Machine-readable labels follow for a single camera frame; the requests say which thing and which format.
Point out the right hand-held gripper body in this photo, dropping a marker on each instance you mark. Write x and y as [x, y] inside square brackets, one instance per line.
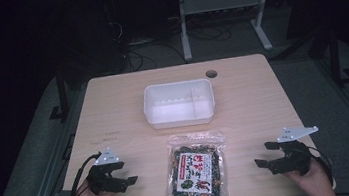
[296, 160]

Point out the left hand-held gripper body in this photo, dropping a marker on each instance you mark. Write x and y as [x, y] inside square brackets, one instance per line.
[104, 184]

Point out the clear seaweed snack packet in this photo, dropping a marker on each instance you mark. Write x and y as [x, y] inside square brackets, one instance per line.
[194, 172]

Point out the white plastic divided container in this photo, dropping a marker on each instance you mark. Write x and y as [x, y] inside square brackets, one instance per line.
[179, 105]

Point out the person's right hand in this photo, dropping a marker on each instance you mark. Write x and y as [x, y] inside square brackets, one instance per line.
[308, 179]

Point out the black metal stand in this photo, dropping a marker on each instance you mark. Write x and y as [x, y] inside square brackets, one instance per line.
[61, 95]
[337, 58]

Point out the dark round table grommet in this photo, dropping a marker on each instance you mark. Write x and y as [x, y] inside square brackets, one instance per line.
[211, 74]

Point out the white metal desk frame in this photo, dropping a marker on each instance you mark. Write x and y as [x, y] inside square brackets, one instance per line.
[222, 2]

